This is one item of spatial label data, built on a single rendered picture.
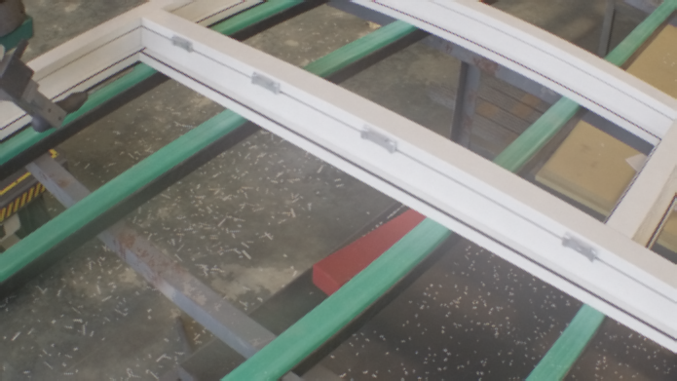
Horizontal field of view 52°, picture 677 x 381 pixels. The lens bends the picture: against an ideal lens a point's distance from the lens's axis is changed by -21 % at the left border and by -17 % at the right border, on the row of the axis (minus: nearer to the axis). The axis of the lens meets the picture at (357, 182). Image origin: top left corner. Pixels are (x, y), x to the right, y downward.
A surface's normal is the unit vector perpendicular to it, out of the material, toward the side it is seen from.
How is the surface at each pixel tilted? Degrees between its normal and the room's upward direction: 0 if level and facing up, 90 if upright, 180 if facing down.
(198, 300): 0
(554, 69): 90
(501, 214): 90
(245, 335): 0
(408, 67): 0
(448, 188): 90
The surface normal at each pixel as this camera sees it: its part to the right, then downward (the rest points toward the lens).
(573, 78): -0.62, 0.44
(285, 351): 0.08, -0.79
